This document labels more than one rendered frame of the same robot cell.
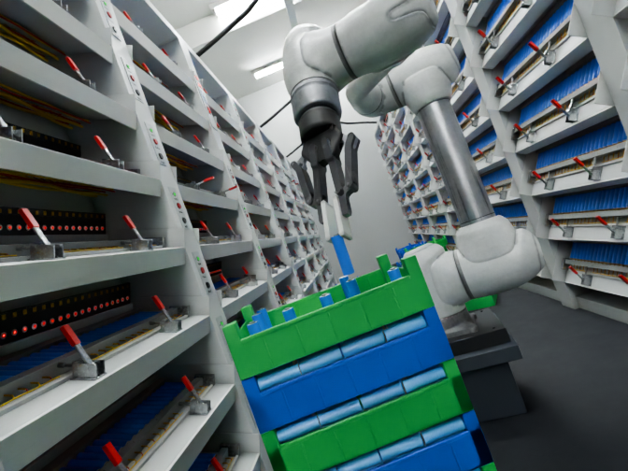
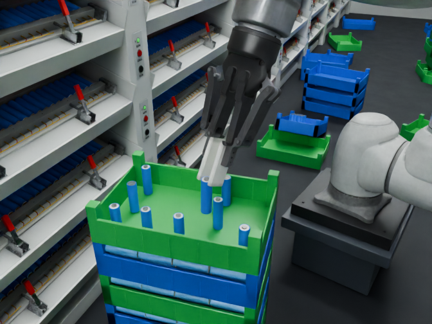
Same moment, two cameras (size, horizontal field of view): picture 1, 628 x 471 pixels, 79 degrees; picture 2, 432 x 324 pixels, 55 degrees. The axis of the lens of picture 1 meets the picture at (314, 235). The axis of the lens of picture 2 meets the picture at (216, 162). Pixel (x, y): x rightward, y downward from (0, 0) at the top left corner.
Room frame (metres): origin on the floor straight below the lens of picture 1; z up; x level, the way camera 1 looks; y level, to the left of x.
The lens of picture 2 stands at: (0.09, -0.22, 0.98)
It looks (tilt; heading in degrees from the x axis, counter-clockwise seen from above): 31 degrees down; 19
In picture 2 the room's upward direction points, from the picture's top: straight up
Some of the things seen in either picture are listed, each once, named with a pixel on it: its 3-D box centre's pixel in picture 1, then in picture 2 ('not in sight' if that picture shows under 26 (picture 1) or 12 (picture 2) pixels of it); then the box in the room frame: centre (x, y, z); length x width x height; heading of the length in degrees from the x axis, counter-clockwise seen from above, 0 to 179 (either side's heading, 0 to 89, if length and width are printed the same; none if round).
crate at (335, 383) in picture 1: (341, 350); (190, 238); (0.65, 0.03, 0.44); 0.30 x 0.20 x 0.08; 93
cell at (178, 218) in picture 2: (331, 314); (179, 229); (0.59, 0.02, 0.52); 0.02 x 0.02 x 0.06
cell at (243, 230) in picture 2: (399, 288); (243, 241); (0.60, -0.10, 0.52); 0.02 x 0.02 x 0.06
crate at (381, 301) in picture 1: (324, 306); (189, 205); (0.65, 0.03, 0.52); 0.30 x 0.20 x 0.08; 93
